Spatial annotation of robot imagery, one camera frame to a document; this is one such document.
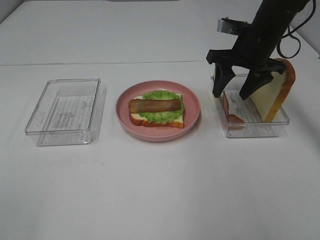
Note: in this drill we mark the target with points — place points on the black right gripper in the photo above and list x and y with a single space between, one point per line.
251 50

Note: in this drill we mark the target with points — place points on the pink plate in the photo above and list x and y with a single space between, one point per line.
159 133

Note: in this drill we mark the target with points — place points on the clear plastic right tray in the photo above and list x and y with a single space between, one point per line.
254 127

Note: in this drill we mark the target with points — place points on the clear plastic tray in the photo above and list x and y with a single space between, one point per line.
254 127
68 112

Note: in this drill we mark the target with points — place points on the bread slice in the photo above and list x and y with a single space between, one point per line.
269 98
137 122

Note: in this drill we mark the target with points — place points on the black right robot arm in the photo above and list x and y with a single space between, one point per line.
277 12

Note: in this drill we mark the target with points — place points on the green lettuce leaf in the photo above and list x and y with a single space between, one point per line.
162 117

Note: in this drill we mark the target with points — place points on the clear plastic left tray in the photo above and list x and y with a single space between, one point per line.
68 112

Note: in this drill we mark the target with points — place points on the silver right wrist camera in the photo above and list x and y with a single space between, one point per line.
230 26

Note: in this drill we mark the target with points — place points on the bacon strip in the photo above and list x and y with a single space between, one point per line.
153 106
235 123

